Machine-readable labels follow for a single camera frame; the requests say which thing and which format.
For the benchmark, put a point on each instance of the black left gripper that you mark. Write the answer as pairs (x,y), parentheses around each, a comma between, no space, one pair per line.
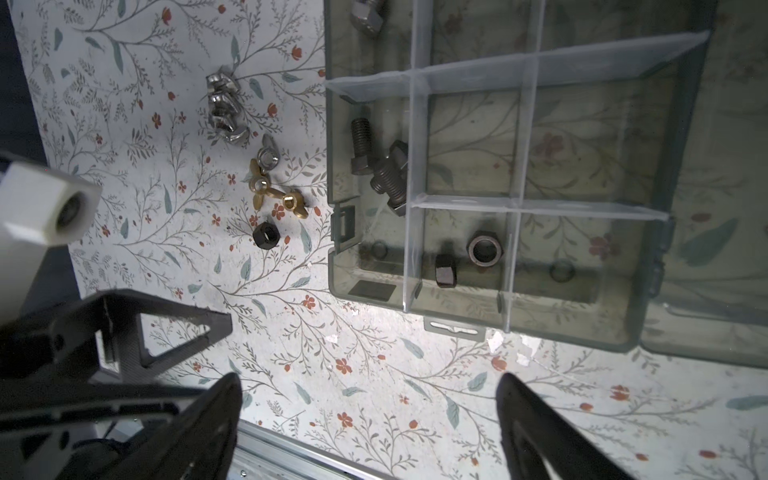
(42,422)

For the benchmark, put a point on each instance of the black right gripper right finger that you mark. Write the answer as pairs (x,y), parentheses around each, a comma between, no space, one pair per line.
(536,440)

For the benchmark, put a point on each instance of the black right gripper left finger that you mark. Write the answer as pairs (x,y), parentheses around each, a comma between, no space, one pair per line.
(197,444)

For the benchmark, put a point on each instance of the small black nut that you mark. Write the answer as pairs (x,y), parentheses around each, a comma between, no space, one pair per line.
(266,236)
(485,250)
(446,270)

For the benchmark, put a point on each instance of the brass wing nut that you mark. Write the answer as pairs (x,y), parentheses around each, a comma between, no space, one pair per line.
(260,185)
(294,202)

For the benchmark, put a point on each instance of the silver flange nut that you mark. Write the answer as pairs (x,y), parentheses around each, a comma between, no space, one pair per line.
(224,104)
(221,81)
(227,128)

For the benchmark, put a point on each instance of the silver wing nut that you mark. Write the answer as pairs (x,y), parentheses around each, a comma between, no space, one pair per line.
(268,157)

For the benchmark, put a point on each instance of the translucent green organizer box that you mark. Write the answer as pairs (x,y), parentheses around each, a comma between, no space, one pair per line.
(618,149)

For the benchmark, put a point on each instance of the black hex bolt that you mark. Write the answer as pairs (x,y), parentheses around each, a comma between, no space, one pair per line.
(389,177)
(362,146)

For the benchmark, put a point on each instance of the silver hex bolt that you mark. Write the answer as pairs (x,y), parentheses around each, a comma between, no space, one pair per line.
(366,16)

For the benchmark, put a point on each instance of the aluminium front rail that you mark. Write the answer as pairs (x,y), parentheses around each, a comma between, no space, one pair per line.
(263,454)

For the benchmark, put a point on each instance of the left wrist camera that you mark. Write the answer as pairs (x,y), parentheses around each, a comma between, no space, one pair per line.
(41,208)

